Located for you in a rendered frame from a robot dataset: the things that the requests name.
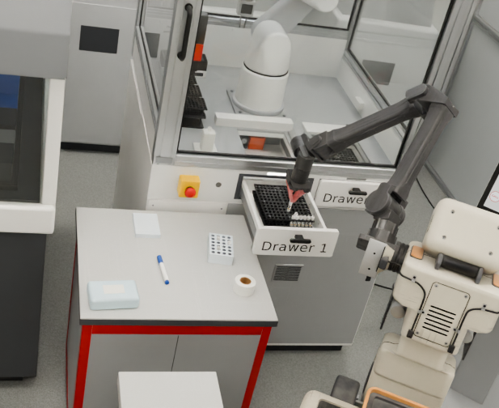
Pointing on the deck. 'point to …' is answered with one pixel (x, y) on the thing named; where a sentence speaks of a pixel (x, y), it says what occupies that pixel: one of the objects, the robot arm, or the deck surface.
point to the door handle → (186, 31)
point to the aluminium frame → (170, 136)
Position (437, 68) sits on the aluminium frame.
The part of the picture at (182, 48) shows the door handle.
